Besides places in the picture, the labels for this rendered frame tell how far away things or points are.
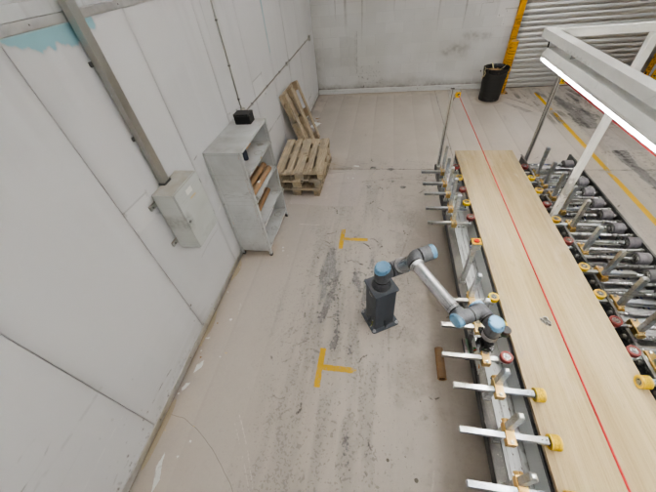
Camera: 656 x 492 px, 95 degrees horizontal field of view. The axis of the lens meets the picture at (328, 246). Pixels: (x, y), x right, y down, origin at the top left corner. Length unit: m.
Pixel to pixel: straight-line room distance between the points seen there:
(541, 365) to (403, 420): 1.23
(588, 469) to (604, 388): 0.53
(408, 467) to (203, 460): 1.70
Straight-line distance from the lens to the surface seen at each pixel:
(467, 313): 2.02
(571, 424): 2.48
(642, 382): 2.75
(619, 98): 2.04
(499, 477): 2.44
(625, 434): 2.60
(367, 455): 3.03
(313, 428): 3.10
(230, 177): 3.62
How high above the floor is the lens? 2.98
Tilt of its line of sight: 45 degrees down
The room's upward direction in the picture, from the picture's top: 7 degrees counter-clockwise
